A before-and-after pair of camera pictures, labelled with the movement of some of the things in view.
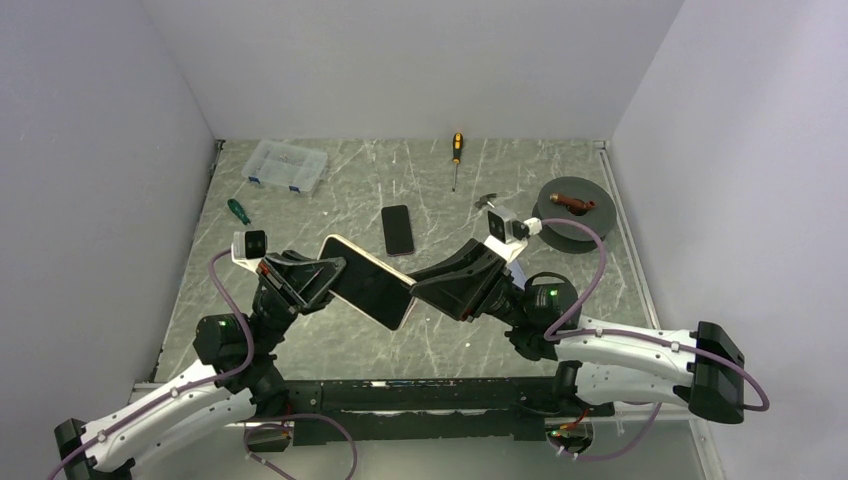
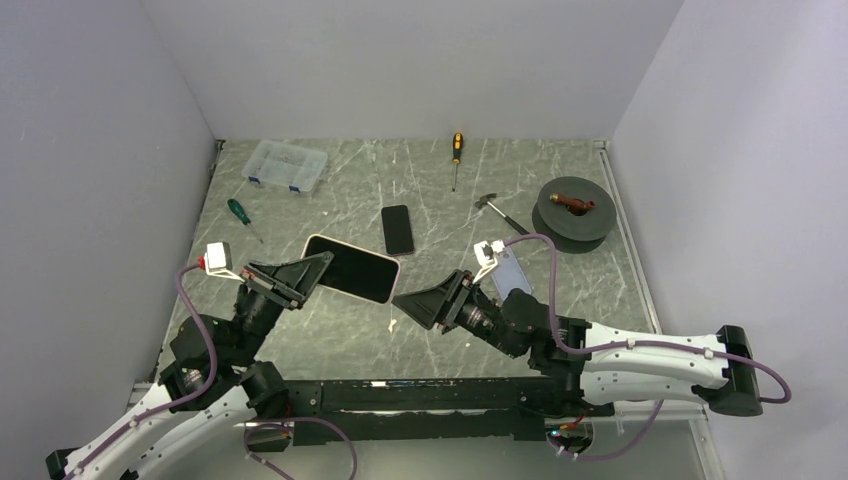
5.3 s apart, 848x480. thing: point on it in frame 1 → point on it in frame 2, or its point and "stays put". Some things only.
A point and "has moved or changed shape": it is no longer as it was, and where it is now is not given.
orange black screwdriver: x=457 y=150 stays put
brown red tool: x=555 y=197 stays put
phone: x=369 y=284 has moved or changed shape
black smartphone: x=398 y=233 stays put
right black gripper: x=469 y=283 → x=450 y=296
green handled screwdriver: x=238 y=210 stays put
